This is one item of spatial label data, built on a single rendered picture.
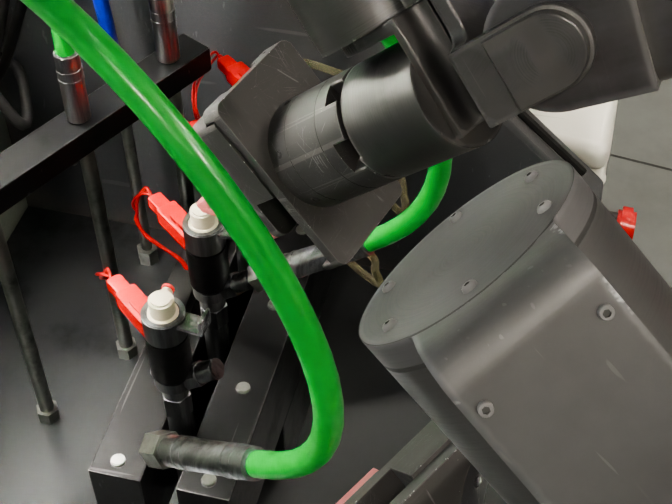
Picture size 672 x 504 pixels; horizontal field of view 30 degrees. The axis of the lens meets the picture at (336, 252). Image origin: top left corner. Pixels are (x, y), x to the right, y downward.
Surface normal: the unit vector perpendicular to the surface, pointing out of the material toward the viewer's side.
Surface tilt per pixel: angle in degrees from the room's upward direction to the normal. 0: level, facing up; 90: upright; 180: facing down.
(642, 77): 70
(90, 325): 0
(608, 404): 54
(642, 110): 0
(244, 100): 46
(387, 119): 77
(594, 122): 0
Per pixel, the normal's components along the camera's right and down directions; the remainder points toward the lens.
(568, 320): 0.00, 0.18
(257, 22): -0.24, 0.71
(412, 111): -0.61, 0.47
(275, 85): 0.62, -0.21
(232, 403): -0.01, -0.68
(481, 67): -0.33, 0.41
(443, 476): 0.34, -0.02
